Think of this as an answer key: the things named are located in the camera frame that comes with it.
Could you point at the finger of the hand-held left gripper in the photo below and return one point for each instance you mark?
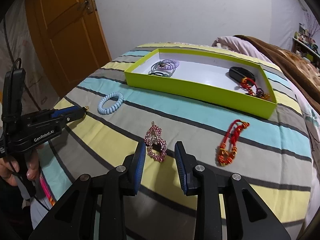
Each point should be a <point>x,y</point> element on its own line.
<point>61,113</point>
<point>72,118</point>

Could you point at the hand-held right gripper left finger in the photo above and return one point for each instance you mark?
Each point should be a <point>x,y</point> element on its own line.
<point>138,170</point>

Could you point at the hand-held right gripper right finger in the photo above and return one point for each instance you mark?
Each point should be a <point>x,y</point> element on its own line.
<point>181,170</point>

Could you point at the lime green cardboard box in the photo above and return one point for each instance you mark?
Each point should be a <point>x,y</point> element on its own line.
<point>200,92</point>

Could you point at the black smart band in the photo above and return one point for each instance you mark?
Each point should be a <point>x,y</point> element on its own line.
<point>236,73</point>

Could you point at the person's left hand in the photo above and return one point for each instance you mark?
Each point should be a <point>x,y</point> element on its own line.
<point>32,170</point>

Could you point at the striped bed sheet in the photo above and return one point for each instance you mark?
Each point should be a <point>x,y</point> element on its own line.
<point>200,130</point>

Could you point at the orange wooden door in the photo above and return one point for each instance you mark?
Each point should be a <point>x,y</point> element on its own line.
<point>65,42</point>

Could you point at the white cloth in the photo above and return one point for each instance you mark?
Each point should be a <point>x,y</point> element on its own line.
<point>40,213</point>

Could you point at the white fabric wardrobe cover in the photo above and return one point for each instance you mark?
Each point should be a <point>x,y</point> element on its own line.
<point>20,42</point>

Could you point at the metal door latch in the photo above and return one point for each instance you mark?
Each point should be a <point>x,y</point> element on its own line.
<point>87,5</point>

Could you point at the pale pink pillow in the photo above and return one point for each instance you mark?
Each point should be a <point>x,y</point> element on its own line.
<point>232,42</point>

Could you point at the white floral quilt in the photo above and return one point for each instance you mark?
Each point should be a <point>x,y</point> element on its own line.
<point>312,120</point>

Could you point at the brown fleece blanket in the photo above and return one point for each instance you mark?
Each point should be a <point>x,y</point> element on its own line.
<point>287,57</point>

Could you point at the cluttered wooden desk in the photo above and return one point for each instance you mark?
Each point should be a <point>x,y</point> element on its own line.
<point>305,45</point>

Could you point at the pink flower branches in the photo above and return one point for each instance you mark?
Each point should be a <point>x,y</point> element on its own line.
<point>312,22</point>

